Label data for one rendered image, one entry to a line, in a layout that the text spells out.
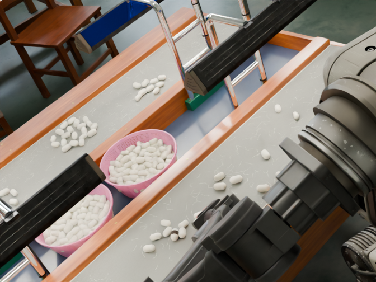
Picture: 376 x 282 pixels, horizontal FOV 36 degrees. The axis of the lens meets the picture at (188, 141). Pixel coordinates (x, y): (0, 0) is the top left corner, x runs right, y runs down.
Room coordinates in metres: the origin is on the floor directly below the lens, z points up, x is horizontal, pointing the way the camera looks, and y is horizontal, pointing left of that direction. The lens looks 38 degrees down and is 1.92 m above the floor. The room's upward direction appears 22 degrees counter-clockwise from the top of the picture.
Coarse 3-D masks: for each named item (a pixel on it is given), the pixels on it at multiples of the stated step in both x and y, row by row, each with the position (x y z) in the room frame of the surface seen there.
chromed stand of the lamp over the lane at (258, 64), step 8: (240, 0) 1.66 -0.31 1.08; (272, 0) 1.53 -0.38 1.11; (280, 0) 1.51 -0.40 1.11; (248, 8) 1.67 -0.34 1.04; (208, 16) 1.57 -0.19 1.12; (216, 16) 1.55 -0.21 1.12; (224, 16) 1.52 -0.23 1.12; (248, 16) 1.66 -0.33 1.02; (208, 24) 1.58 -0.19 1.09; (232, 24) 1.48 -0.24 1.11; (240, 24) 1.46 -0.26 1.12; (248, 24) 1.45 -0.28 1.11; (208, 32) 1.59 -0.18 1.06; (216, 32) 1.59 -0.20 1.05; (216, 40) 1.58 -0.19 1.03; (256, 56) 1.66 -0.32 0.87; (256, 64) 1.65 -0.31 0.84; (248, 72) 1.63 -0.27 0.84; (264, 72) 1.66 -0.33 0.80; (224, 80) 1.58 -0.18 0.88; (240, 80) 1.61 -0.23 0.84; (264, 80) 1.65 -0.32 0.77; (232, 88) 1.58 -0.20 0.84; (232, 96) 1.58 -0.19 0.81; (232, 104) 1.58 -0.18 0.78
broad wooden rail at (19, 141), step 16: (176, 16) 2.37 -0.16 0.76; (192, 16) 2.32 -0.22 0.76; (160, 32) 2.28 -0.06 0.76; (176, 32) 2.26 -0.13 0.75; (128, 48) 2.26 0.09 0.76; (144, 48) 2.20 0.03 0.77; (112, 64) 2.18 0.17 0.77; (128, 64) 2.13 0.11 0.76; (96, 80) 2.10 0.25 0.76; (112, 80) 2.07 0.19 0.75; (64, 96) 2.07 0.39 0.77; (80, 96) 2.03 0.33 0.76; (48, 112) 2.00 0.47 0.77; (64, 112) 1.96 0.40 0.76; (32, 128) 1.94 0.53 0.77; (48, 128) 1.91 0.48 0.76; (0, 144) 1.91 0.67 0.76; (16, 144) 1.87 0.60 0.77; (0, 160) 1.81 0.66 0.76
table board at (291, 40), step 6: (282, 30) 1.97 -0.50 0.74; (276, 36) 1.98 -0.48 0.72; (282, 36) 1.95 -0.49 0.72; (288, 36) 1.92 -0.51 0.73; (294, 36) 1.90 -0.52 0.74; (300, 36) 1.88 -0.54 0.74; (306, 36) 1.86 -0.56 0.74; (270, 42) 2.01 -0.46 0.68; (276, 42) 1.98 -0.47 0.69; (282, 42) 1.96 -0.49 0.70; (288, 42) 1.93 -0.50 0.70; (294, 42) 1.90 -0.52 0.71; (300, 42) 1.87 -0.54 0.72; (306, 42) 1.85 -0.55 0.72; (330, 42) 1.77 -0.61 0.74; (294, 48) 1.91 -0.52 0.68; (300, 48) 1.88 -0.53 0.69
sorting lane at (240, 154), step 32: (320, 64) 1.66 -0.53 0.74; (288, 96) 1.56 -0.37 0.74; (320, 96) 1.49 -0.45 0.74; (256, 128) 1.46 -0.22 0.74; (288, 128) 1.40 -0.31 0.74; (224, 160) 1.37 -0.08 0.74; (256, 160) 1.32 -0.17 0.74; (288, 160) 1.27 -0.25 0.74; (192, 192) 1.29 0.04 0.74; (224, 192) 1.24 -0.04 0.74; (256, 192) 1.19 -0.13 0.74; (160, 224) 1.22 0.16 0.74; (128, 256) 1.14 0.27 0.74; (160, 256) 1.10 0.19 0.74
